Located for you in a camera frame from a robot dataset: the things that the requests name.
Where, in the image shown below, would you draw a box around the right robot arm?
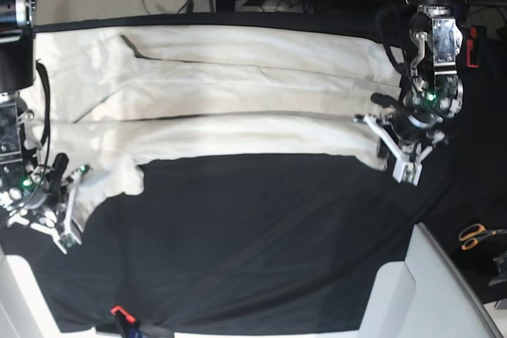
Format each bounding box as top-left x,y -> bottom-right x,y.
1,0 -> 90,253

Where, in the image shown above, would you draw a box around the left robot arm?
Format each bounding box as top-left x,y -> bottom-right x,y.
359,0 -> 464,182

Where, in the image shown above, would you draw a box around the orange handled scissors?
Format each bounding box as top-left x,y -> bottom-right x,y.
458,223 -> 506,251

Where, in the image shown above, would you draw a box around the black table cloth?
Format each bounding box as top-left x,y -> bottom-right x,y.
1,21 -> 506,335

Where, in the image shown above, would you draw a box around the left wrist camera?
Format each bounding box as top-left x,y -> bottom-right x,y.
392,160 -> 422,186

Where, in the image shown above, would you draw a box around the red black clamp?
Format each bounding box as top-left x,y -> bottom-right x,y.
466,25 -> 487,69

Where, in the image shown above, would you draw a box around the orange black bottom clamp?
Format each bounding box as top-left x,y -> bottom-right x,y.
110,305 -> 175,338

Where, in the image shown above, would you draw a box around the white T-shirt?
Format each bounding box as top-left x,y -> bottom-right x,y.
35,25 -> 401,221

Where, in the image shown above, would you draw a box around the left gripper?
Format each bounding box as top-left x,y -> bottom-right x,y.
353,76 -> 463,168

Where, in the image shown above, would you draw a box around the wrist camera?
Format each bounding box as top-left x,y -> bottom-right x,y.
57,232 -> 82,254
392,160 -> 422,186

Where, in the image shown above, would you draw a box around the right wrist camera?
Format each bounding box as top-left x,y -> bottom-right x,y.
57,232 -> 82,254

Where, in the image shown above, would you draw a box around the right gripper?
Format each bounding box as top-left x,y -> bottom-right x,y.
1,153 -> 91,253

